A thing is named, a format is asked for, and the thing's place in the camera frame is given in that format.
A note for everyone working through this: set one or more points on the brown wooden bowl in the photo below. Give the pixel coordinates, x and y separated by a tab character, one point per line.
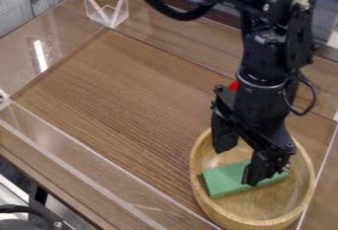
271	205

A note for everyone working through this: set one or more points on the clear acrylic corner bracket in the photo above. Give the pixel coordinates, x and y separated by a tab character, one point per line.
109	16

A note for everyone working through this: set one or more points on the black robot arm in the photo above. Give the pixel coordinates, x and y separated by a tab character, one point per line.
277	44

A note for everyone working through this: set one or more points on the green rectangular block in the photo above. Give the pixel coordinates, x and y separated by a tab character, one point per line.
223	180

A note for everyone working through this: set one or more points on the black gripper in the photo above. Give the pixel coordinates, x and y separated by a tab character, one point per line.
251	114

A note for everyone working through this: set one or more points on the red toy strawberry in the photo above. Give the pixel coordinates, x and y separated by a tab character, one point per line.
233	86

